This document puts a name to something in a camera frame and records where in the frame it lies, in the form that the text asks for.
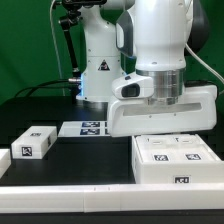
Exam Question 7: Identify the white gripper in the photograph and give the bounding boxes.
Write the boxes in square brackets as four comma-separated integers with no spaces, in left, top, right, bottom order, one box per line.
[107,85,217,137]

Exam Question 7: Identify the white cabinet door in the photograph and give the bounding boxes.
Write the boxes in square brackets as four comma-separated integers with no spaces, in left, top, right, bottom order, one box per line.
[171,135,213,163]
[137,136,174,163]

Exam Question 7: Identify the white cabinet body box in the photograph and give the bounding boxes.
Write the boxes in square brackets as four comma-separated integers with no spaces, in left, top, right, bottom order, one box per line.
[132,135,224,184]

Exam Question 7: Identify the white cabinet top block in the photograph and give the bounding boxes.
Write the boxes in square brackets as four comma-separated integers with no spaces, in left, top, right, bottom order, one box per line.
[11,126,57,159]

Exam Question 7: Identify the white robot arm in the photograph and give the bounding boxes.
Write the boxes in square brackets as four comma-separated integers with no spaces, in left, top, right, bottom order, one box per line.
[78,0,217,137]

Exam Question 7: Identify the white U-shaped obstacle fence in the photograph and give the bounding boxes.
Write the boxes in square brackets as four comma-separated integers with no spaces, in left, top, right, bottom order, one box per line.
[0,146,224,214]

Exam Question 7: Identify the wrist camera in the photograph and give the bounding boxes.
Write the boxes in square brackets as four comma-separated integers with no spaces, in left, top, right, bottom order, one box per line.
[112,74,154,99]

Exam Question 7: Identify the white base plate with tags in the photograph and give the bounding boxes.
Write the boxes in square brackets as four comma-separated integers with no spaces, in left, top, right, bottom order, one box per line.
[58,121,109,137]

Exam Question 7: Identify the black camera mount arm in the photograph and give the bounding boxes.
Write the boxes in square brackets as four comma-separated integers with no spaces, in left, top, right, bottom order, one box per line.
[54,0,108,79]

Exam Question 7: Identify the black cables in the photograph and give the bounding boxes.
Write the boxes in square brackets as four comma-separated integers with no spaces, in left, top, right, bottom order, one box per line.
[13,78,83,98]

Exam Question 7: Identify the grey cable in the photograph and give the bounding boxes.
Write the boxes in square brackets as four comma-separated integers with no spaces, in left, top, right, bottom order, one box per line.
[49,0,66,98]

